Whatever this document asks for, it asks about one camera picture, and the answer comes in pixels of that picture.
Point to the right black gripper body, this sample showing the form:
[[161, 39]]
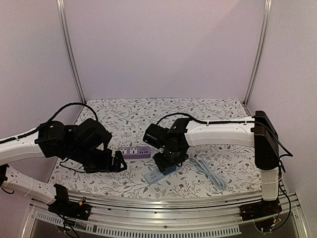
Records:
[[164, 165]]

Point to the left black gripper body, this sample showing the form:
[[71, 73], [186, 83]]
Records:
[[100, 164]]

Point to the grey-blue power strip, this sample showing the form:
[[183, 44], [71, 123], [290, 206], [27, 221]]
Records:
[[153, 176]]

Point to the blue cube plug adapter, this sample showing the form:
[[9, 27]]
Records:
[[170, 170]]

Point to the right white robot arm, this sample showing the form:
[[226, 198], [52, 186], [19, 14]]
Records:
[[255, 131]]

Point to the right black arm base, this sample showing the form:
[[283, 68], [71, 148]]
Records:
[[259, 209]]

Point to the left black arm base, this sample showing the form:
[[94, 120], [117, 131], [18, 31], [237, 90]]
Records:
[[74, 209]]

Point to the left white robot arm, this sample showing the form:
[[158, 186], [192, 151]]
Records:
[[85, 144]]

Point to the purple power strip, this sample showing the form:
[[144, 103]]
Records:
[[139, 152]]

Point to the floral patterned table mat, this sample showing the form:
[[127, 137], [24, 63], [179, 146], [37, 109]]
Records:
[[127, 120]]

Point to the aluminium front rail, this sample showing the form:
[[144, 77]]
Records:
[[209, 217]]

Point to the left aluminium frame post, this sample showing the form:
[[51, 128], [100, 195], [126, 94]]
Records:
[[69, 50]]

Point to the aluminium frame post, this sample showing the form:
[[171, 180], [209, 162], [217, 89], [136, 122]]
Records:
[[259, 52], [69, 50]]

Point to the right aluminium frame post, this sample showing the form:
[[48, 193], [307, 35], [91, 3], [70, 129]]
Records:
[[259, 52]]

